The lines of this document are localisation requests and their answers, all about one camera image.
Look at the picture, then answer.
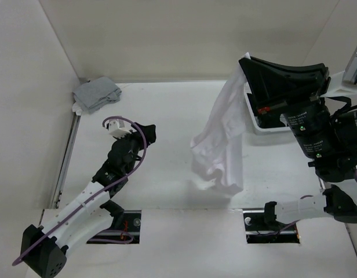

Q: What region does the white plastic laundry basket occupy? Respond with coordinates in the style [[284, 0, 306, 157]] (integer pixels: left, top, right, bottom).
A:
[[243, 83, 291, 136]]

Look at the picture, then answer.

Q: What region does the folded white tank top underneath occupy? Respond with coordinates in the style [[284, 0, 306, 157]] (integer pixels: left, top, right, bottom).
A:
[[72, 103, 83, 116]]

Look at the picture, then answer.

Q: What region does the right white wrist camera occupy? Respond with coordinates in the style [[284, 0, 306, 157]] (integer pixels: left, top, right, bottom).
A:
[[322, 47, 357, 97]]

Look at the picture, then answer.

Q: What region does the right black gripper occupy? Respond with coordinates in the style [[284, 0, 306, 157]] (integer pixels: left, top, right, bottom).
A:
[[242, 53, 342, 157]]

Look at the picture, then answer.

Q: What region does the folded grey tank top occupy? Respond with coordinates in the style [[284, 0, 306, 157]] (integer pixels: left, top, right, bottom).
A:
[[72, 76, 122, 114]]

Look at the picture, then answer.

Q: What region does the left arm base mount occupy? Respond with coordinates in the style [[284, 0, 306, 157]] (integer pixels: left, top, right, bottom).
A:
[[87, 210, 142, 244]]

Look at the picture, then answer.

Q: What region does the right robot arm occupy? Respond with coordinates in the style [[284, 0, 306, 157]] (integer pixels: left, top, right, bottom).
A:
[[239, 57, 357, 229]]

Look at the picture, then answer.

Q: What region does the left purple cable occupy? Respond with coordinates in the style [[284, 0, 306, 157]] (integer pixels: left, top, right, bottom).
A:
[[12, 115, 148, 266]]

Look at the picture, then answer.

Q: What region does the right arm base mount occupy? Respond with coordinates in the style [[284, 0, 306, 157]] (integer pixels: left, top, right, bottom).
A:
[[243, 210, 300, 244]]

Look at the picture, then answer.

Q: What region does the left metal table rail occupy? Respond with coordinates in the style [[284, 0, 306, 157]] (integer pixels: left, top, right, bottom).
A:
[[49, 114, 81, 209]]

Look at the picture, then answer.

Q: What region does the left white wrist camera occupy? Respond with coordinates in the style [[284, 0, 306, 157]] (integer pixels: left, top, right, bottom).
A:
[[102, 116, 132, 139]]

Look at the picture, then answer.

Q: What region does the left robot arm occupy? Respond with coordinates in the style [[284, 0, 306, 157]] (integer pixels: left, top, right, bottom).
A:
[[13, 117, 156, 277]]

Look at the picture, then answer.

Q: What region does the metal table rail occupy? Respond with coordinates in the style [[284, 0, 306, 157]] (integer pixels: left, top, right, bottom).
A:
[[319, 178, 326, 193], [49, 114, 81, 209]]

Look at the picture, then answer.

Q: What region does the right metal table rail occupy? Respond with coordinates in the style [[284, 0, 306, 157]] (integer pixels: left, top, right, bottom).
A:
[[319, 178, 326, 193]]

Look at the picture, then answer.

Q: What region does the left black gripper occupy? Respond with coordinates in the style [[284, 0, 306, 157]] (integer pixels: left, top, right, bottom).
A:
[[115, 123, 155, 174]]

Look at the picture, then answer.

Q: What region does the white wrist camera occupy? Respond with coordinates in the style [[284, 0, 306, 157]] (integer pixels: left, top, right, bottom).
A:
[[102, 116, 132, 139], [322, 47, 357, 97]]

